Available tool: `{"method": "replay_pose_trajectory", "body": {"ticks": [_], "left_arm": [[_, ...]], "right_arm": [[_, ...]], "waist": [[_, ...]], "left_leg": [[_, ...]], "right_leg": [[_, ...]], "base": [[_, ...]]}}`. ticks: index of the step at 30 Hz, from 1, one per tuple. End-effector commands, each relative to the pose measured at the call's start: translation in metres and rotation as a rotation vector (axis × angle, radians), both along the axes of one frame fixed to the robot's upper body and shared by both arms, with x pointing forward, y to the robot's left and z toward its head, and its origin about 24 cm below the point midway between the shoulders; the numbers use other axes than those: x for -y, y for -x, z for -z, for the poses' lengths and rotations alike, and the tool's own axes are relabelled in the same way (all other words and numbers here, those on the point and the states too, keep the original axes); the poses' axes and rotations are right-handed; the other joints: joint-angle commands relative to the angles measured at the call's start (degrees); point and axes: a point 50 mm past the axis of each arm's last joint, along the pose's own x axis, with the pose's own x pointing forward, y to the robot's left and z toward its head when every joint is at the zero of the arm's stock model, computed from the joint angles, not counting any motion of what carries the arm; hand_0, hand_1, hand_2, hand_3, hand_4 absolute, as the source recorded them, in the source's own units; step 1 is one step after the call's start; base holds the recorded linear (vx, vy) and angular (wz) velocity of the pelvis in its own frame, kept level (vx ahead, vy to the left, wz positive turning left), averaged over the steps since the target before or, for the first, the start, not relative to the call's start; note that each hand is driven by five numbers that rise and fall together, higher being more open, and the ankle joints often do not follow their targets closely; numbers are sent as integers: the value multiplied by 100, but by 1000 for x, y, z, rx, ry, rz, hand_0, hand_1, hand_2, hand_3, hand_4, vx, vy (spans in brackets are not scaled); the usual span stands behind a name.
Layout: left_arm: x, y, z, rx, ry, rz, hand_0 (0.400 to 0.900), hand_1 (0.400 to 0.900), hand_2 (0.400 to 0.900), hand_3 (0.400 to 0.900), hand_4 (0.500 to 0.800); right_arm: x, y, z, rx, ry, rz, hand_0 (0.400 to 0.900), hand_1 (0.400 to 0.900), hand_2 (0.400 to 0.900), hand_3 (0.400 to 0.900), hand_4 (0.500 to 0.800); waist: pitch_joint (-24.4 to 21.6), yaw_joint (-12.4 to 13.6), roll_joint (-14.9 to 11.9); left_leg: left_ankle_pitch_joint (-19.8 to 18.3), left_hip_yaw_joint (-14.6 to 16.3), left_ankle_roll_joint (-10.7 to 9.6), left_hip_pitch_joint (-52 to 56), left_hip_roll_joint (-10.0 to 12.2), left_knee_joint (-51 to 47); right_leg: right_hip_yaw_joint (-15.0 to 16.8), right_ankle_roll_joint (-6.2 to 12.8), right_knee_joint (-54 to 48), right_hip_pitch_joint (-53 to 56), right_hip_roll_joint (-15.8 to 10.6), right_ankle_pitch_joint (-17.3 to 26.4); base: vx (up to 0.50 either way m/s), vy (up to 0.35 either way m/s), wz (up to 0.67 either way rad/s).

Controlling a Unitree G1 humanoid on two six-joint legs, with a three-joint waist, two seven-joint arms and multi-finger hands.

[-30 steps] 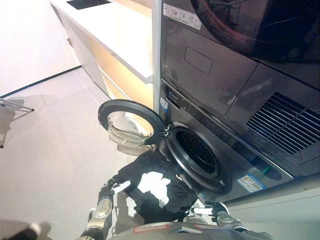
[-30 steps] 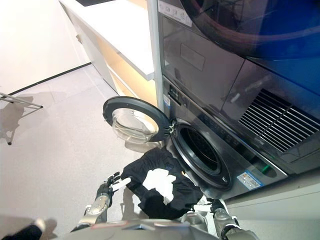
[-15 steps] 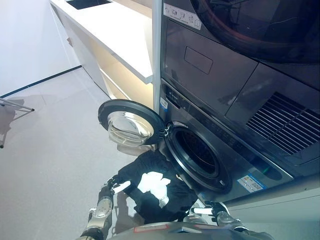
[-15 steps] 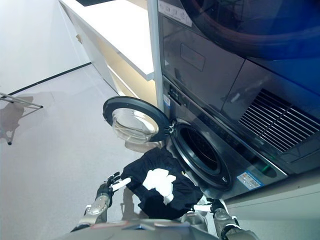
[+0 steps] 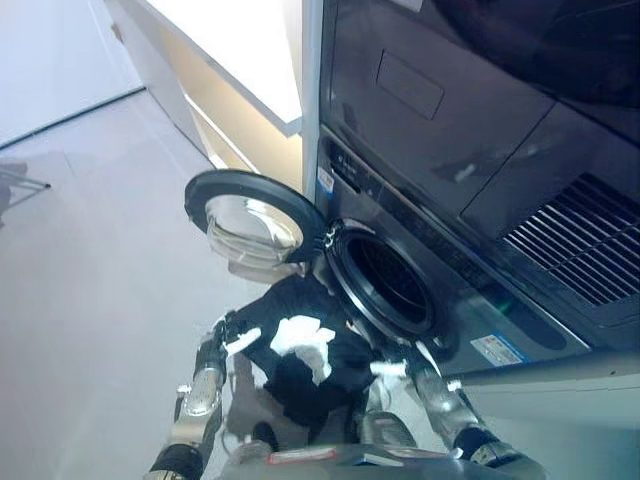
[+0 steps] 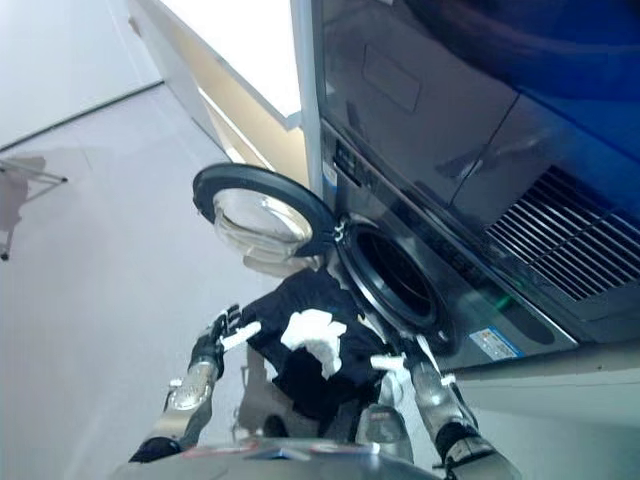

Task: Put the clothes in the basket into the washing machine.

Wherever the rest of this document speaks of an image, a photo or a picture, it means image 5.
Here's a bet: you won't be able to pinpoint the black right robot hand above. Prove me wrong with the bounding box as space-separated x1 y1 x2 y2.
368 344 419 385

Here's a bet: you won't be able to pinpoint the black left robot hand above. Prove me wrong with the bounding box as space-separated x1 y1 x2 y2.
213 309 263 357

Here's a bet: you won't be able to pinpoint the black garment with white print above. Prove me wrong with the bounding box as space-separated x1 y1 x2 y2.
233 276 387 442

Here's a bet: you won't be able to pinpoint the dark grey front-load washing machine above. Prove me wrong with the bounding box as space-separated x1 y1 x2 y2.
310 123 592 377

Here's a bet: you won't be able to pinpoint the round glass washing machine door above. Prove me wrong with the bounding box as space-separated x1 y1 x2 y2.
183 169 332 274

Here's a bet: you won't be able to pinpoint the grey robot torso and legs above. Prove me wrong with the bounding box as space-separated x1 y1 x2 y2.
143 408 547 480

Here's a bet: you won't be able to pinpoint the white energy label sticker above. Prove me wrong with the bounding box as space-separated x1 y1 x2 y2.
469 334 527 372

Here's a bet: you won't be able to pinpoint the white cabinet with open shelves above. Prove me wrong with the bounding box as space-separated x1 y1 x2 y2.
103 0 321 207

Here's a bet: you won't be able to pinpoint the dark metal-frame rack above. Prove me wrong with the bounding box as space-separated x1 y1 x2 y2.
0 158 52 231

